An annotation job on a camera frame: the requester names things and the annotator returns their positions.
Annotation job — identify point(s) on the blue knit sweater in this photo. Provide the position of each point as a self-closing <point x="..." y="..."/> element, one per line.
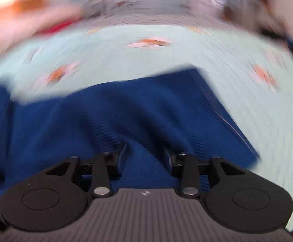
<point x="174" y="112"/>

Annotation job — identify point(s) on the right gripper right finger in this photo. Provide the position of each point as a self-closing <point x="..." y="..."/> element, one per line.
<point x="184" y="167"/>

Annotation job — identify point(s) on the red pillow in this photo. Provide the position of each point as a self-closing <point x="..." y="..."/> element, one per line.
<point x="58" y="27"/>

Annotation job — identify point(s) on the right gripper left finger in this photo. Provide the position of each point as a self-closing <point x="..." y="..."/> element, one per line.
<point x="107" y="167"/>

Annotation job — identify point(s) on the mint bee-print quilt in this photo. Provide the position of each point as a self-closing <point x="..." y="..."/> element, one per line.
<point x="251" y="76"/>

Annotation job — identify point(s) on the rolled floral duvet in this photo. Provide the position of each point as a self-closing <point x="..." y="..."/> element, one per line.
<point x="16" y="29"/>

